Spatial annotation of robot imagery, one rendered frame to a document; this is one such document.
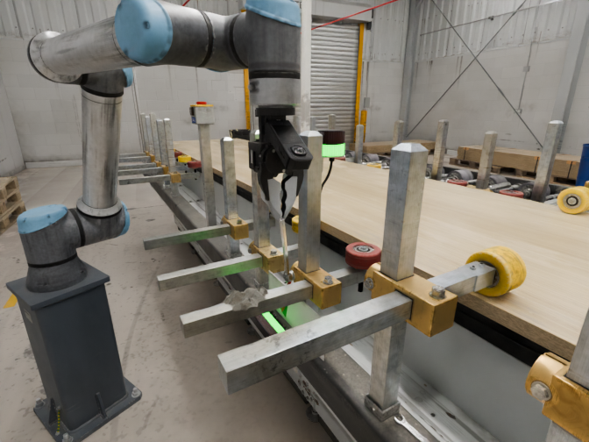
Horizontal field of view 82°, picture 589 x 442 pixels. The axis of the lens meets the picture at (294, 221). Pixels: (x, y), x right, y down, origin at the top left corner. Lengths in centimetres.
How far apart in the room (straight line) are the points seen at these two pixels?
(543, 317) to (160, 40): 73
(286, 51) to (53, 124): 828
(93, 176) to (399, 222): 108
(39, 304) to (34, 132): 756
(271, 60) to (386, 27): 1048
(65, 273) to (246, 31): 110
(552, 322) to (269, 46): 62
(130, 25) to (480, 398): 90
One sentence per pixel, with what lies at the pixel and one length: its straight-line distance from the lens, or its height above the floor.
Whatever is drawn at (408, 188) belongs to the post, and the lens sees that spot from 48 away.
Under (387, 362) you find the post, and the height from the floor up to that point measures 82.
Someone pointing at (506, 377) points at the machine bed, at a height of 75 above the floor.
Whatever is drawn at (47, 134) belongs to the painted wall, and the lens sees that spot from 881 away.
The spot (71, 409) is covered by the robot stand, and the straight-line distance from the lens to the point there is 169.
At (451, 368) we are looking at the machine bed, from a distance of 84.
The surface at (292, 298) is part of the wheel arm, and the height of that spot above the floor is 84.
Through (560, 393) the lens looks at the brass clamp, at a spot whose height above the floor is 96.
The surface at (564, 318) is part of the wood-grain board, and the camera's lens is 69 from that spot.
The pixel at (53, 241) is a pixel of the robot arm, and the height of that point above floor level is 78.
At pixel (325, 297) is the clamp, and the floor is 85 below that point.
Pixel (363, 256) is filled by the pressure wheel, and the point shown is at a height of 91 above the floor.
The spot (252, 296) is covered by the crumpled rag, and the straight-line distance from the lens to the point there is 66.
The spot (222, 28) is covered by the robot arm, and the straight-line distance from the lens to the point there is 68.
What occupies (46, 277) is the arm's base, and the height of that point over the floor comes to 65.
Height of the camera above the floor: 121
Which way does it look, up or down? 19 degrees down
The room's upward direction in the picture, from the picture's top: straight up
